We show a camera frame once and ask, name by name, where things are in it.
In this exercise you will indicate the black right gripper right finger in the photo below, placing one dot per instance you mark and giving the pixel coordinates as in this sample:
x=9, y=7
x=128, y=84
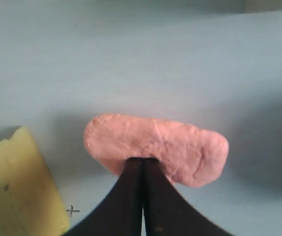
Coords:
x=166, y=212

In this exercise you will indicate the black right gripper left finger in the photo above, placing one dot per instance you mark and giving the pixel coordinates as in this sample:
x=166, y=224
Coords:
x=120, y=212

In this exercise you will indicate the orange-pink clay lump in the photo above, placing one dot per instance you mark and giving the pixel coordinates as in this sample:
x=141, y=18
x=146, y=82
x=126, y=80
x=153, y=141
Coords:
x=188, y=155

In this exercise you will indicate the orange cheese wedge sponge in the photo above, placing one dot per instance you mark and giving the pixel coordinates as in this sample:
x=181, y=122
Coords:
x=30, y=203

